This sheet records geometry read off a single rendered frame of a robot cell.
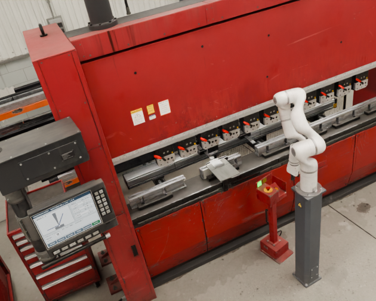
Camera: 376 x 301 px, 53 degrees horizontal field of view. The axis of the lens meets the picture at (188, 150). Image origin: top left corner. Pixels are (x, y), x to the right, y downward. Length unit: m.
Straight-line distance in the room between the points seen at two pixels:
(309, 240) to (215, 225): 0.85
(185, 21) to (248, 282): 2.28
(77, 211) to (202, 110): 1.24
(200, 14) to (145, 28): 0.40
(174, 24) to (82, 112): 0.85
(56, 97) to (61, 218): 0.71
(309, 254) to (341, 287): 0.48
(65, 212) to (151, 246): 1.19
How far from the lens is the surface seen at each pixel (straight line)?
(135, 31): 2.59
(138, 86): 2.70
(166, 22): 2.65
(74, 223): 2.41
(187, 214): 3.28
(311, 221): 3.05
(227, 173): 3.13
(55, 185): 3.60
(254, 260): 3.77
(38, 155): 2.16
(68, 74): 2.35
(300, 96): 2.78
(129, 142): 2.84
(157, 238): 3.31
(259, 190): 3.28
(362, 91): 4.84
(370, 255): 3.90
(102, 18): 2.60
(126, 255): 3.17
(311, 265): 3.42
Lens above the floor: 2.88
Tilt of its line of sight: 33 degrees down
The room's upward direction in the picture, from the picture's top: 11 degrees counter-clockwise
